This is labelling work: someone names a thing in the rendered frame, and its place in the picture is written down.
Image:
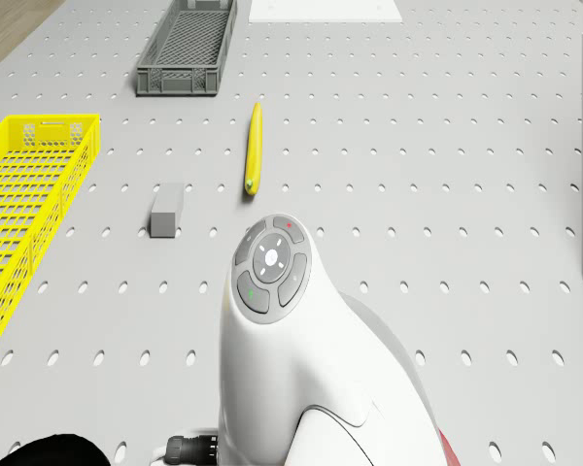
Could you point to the white board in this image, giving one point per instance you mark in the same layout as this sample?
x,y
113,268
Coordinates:
x,y
320,12

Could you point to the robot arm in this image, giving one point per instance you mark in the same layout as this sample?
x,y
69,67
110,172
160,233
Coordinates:
x,y
296,369

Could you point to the grey cube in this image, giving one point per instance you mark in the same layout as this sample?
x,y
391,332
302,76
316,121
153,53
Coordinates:
x,y
165,221

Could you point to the dark grey basket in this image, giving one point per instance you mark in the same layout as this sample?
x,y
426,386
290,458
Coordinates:
x,y
175,82

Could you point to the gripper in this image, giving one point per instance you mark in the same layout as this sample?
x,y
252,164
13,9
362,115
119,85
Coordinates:
x,y
189,446

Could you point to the banana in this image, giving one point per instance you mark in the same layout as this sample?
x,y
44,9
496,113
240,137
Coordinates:
x,y
254,150

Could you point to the yellow basket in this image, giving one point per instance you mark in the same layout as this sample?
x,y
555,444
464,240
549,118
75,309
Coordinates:
x,y
10,160

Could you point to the black plate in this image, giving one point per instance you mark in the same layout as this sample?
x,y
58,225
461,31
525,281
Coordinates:
x,y
53,451

